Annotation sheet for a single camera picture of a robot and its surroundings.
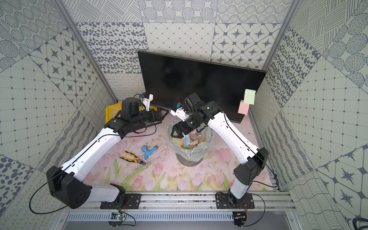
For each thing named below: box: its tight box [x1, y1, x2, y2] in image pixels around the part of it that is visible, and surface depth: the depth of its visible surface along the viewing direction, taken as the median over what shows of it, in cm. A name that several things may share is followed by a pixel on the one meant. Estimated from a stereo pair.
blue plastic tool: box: [140, 145, 159, 161], surface depth 93 cm
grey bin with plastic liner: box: [167, 117, 215, 167], surface depth 69 cm
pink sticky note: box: [237, 99, 250, 115], surface depth 76 cm
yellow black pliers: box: [119, 150, 147, 165], surface depth 90 cm
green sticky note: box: [243, 88, 257, 105], surface depth 70 cm
